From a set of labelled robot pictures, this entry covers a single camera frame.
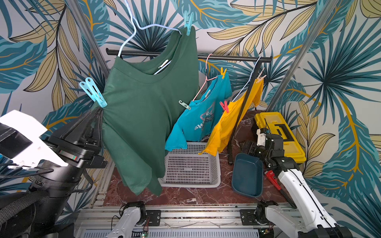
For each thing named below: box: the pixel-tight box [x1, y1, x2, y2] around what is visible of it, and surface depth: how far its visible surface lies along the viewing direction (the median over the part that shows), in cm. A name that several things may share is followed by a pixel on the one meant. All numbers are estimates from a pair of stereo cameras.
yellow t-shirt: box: [200, 79, 265, 157], surface depth 74 cm
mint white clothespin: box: [178, 100, 191, 111], surface depth 61 cm
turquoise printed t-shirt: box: [164, 72, 233, 152], surface depth 71 cm
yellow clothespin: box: [220, 66, 228, 80], surface depth 73 cm
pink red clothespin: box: [219, 100, 229, 114], surface depth 63 cm
